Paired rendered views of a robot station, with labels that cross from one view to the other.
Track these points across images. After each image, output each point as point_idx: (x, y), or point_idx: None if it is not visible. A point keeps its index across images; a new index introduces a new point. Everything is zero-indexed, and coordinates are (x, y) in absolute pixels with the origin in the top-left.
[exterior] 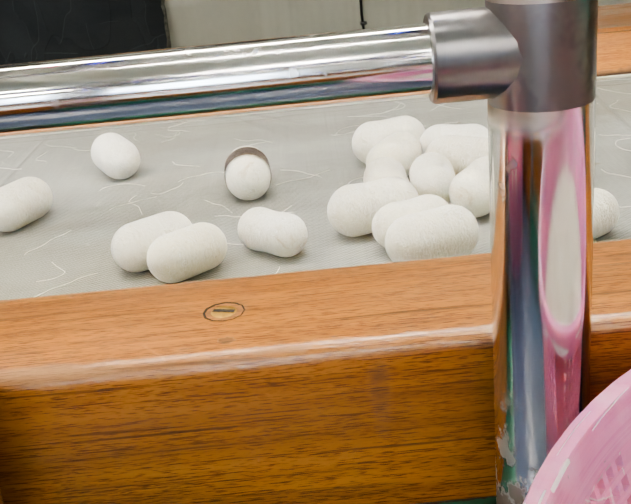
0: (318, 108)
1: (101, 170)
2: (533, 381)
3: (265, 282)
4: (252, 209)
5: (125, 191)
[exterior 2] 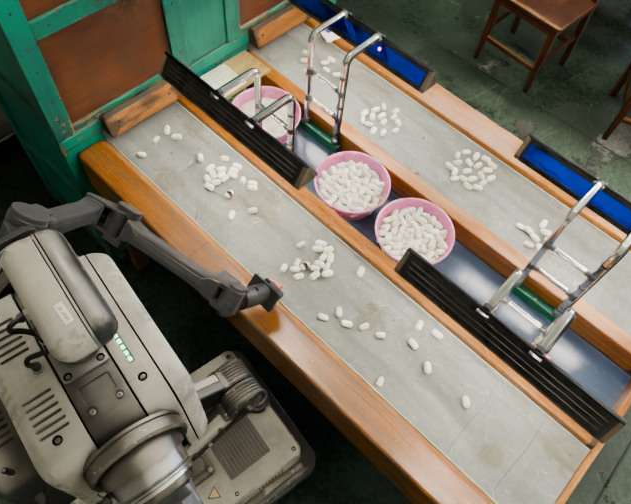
0: (188, 213)
1: (231, 220)
2: None
3: (260, 164)
4: (243, 180)
5: (236, 210)
